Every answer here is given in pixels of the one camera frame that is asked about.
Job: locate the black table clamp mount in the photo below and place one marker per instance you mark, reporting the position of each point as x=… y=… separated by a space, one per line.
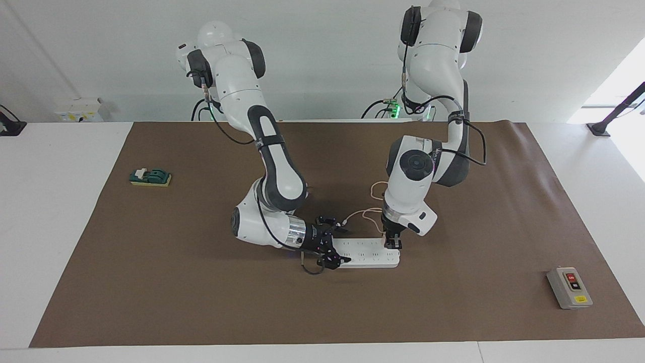
x=12 y=128

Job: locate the brown paper table mat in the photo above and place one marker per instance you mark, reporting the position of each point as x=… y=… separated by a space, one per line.
x=201 y=302

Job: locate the pink charger plug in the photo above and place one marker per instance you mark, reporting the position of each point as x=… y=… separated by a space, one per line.
x=382 y=239

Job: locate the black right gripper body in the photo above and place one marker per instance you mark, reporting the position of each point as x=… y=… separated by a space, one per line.
x=317 y=239

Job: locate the grey push-button switch box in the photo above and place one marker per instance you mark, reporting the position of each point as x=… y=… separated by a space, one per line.
x=567 y=295

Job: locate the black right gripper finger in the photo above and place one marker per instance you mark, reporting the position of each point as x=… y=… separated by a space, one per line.
x=333 y=224
x=332 y=259

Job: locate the white wall outlet box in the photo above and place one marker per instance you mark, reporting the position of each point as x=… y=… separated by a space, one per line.
x=75 y=108

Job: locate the black slanted stand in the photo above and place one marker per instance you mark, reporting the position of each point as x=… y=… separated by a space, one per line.
x=599 y=128

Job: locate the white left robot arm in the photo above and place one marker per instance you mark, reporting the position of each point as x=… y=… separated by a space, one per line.
x=433 y=65

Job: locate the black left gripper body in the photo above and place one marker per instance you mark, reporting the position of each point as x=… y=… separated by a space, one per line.
x=393 y=228

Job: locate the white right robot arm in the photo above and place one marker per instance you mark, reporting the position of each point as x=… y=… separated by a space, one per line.
x=237 y=80

